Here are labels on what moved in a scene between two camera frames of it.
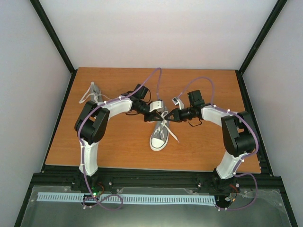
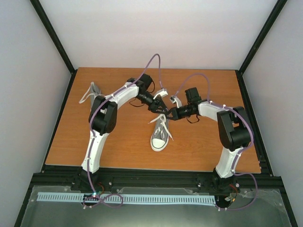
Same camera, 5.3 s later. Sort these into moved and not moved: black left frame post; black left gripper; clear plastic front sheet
Moved: black left gripper
Not moved: black left frame post; clear plastic front sheet
